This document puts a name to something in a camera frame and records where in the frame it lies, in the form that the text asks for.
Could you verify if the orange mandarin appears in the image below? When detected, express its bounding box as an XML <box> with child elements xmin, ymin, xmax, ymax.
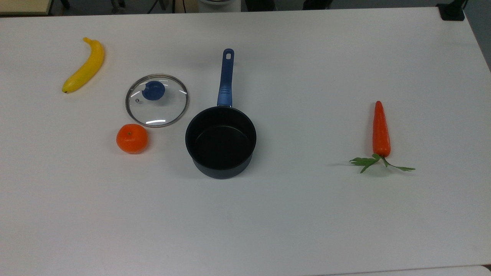
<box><xmin>116</xmin><ymin>123</ymin><xmax>149</xmax><ymax>154</ymax></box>

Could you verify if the yellow banana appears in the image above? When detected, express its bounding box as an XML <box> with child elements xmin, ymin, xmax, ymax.
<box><xmin>62</xmin><ymin>37</ymin><xmax>105</xmax><ymax>94</ymax></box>

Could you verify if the orange carrot with green leaves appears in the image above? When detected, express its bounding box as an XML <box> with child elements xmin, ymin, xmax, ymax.
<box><xmin>349</xmin><ymin>101</ymin><xmax>416</xmax><ymax>174</ymax></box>

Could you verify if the black table clamp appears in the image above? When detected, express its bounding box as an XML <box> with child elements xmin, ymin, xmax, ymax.
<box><xmin>437</xmin><ymin>0</ymin><xmax>467</xmax><ymax>21</ymax></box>

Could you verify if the light wooden table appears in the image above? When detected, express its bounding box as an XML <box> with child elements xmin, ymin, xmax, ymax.
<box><xmin>0</xmin><ymin>0</ymin><xmax>53</xmax><ymax>16</ymax></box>

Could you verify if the glass lid with blue knob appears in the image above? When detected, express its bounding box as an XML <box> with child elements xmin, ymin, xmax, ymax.
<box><xmin>125</xmin><ymin>74</ymin><xmax>189</xmax><ymax>128</ymax></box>

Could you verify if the black saucepan with blue handle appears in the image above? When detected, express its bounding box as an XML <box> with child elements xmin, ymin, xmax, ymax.
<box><xmin>185</xmin><ymin>48</ymin><xmax>257</xmax><ymax>180</ymax></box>

